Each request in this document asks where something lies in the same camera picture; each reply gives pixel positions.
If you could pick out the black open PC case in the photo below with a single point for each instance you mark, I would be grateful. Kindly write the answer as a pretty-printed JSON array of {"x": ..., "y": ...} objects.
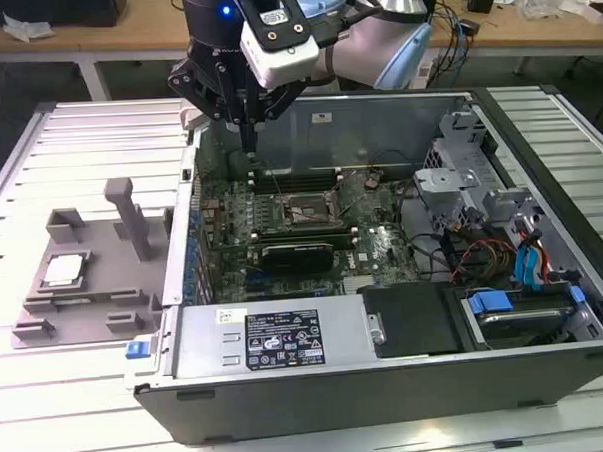
[{"x": 339, "y": 399}]

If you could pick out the blue expansion slot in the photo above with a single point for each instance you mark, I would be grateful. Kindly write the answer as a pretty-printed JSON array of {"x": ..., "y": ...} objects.
[{"x": 256, "y": 281}]

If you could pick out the silver power supply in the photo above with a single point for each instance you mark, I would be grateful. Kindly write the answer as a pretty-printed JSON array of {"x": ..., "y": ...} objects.
[{"x": 201, "y": 335}]

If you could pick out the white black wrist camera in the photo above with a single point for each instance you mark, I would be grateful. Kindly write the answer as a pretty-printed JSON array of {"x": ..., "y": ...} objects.
[{"x": 284, "y": 61}]

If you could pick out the large black box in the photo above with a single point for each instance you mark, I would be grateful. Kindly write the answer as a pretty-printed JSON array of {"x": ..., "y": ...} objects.
[{"x": 47, "y": 9}]

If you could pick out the black graphics card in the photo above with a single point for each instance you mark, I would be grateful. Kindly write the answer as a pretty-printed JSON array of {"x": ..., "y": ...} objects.
[{"x": 295, "y": 258}]

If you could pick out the silver metal drive cage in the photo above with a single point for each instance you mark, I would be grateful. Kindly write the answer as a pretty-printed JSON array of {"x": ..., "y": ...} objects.
[{"x": 447, "y": 179}]

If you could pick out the black plastic shroud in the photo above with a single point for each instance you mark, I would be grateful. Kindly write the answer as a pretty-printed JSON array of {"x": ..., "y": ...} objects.
[{"x": 411, "y": 321}]

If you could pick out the silver CPU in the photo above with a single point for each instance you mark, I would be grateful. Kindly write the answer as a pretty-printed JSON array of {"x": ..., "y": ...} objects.
[{"x": 65, "y": 270}]

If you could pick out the blue plastic latch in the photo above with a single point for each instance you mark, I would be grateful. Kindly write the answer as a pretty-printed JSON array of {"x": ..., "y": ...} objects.
[{"x": 137, "y": 349}]

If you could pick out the green motherboard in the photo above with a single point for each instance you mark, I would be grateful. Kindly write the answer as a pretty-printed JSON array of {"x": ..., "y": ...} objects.
[{"x": 382, "y": 242}]

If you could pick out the grey parts rack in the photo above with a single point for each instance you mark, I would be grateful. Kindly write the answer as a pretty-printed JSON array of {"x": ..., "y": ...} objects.
[{"x": 103, "y": 274}]

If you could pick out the green RAM stick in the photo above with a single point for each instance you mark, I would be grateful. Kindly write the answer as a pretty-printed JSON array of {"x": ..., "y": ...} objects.
[{"x": 94, "y": 297}]

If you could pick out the clear plastic bags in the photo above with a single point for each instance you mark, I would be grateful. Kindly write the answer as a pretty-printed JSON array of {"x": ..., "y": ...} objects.
[{"x": 547, "y": 0}]

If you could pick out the tall black box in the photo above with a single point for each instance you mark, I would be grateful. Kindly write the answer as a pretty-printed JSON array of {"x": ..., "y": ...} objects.
[{"x": 434, "y": 0}]

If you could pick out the hard disk in blue carrier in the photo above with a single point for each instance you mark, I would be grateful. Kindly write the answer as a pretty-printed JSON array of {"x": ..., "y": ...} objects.
[{"x": 490, "y": 302}]

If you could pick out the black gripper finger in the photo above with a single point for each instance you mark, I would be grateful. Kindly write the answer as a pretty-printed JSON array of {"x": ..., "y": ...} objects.
[
  {"x": 283, "y": 102},
  {"x": 190, "y": 83}
]

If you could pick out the white crumpled paper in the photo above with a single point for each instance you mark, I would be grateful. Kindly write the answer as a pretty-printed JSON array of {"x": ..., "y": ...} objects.
[{"x": 25, "y": 29}]

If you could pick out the black power adapter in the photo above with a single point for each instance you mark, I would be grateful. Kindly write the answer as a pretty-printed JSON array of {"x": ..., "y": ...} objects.
[{"x": 469, "y": 27}]

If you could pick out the wooden desk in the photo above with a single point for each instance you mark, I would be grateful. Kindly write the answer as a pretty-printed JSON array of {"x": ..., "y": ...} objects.
[{"x": 143, "y": 35}]

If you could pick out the silver chipset heatsink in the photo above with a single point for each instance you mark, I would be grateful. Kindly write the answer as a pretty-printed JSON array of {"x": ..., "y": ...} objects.
[{"x": 358, "y": 283}]

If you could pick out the round coin battery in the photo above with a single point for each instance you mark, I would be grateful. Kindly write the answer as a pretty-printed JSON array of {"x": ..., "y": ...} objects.
[{"x": 372, "y": 180}]

